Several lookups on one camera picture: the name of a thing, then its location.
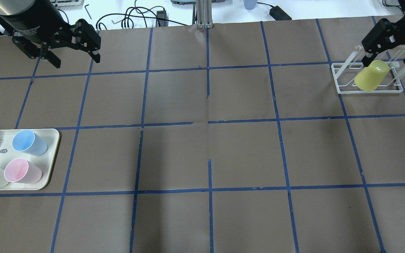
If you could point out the pink plastic cup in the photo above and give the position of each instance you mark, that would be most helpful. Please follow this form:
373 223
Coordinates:
21 170

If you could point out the black power adapter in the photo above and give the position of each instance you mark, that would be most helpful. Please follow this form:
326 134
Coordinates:
278 14

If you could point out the light blue plastic cup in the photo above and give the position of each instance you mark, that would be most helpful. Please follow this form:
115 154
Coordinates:
28 142

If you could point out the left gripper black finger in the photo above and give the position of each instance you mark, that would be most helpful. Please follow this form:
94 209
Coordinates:
53 59
95 55

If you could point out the yellow plastic cup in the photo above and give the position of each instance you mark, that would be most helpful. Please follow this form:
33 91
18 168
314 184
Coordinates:
369 78

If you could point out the aluminium frame post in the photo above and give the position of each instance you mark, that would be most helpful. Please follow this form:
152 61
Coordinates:
203 14

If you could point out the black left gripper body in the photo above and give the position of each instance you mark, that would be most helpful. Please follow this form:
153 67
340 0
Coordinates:
43 25

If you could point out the white wire cup rack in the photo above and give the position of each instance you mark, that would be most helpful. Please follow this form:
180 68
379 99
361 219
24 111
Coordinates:
344 72

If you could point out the beige serving tray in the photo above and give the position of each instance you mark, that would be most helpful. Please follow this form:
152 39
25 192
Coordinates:
44 162

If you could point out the blue cup on desk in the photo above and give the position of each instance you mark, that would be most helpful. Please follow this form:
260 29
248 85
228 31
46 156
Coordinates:
249 4

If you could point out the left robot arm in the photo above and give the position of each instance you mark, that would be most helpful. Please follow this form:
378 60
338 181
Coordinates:
37 27

